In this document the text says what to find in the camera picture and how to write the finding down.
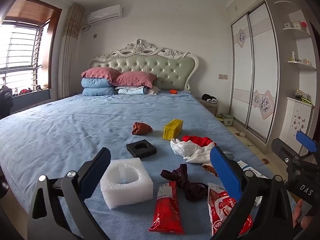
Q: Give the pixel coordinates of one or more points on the red snack packet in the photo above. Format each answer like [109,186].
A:
[166,210]
[222,212]

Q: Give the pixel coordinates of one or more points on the white plastic bag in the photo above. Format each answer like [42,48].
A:
[190,151]

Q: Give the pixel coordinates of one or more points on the small orange object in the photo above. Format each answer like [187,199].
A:
[173,91]

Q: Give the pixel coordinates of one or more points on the pink pillow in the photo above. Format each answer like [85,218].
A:
[100,73]
[135,79]

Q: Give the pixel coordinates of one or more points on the black foam block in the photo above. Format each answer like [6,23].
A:
[132,150]

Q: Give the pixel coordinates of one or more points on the blue pillow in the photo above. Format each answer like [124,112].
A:
[97,91]
[96,83]

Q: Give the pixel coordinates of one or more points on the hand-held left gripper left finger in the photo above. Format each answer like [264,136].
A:
[96,172]

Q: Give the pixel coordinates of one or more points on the small white box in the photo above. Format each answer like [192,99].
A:
[297,25]
[288,25]

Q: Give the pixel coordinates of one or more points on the yellow cardboard box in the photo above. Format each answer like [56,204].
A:
[172,130]

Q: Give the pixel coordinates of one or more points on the windowsill clutter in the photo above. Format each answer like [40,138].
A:
[28,90]

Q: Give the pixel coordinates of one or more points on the clutter on white cabinet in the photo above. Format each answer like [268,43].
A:
[302,97]

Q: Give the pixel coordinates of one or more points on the patterned floor mat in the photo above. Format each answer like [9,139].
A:
[250,145]

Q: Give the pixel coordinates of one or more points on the wall switch panel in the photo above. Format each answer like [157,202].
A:
[223,76]

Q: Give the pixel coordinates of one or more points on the dark clothes pile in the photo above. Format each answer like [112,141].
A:
[5,102]

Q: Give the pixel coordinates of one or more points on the grey nightstand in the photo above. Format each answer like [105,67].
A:
[211,108]

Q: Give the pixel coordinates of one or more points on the white cabinet with stickers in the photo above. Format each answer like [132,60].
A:
[295,122]

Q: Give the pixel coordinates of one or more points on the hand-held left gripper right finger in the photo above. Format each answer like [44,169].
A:
[225,172]

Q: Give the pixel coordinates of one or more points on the window with wooden frame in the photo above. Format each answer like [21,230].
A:
[22,45]

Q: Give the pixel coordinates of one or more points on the dark maroon cloth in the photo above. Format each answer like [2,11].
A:
[190,187]

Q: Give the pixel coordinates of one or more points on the white paper packet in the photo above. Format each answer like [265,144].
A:
[252,170]

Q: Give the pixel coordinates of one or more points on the white air conditioner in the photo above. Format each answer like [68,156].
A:
[105,15]

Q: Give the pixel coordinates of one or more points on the folded light blue quilt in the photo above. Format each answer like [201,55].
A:
[132,90]

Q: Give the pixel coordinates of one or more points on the person's right hand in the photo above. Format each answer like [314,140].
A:
[297,213]

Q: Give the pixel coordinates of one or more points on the small white bottle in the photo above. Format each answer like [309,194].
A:
[293,56]

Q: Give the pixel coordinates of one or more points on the brown patterned cloth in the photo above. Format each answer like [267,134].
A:
[208,168]

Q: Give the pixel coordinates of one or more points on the red cloth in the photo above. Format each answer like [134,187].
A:
[197,140]

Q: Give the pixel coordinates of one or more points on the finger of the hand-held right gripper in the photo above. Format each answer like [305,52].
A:
[280,147]
[306,141]

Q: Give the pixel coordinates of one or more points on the beige curtain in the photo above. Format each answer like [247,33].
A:
[70,55]

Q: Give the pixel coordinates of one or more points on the white foam block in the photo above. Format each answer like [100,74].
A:
[130,192]

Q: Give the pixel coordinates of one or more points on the green and white storage box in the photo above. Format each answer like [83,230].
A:
[226,120]

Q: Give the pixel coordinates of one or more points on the curved white wall shelf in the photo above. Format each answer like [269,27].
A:
[297,32]
[301,64]

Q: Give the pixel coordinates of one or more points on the white sliding door wardrobe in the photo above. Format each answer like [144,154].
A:
[260,80]

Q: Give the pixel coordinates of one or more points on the bed with tufted green headboard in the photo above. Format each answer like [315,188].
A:
[160,70]

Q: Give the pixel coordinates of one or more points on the black and white clothes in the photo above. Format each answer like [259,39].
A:
[209,98]

